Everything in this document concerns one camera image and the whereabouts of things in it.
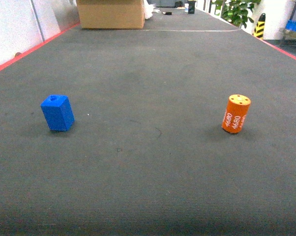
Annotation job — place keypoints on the orange cylindrical cap 4680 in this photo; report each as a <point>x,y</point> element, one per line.
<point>235,113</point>

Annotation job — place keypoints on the blue rectangular block part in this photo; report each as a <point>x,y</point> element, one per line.
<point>57,111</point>

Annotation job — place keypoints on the brown cardboard box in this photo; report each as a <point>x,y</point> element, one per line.
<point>111,14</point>

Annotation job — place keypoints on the small black box far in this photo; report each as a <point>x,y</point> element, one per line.
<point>191,6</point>

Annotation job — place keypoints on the green potted plant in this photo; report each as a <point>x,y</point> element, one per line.
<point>236,12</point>

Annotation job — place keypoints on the yellow black traffic cone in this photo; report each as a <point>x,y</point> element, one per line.
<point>260,26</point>

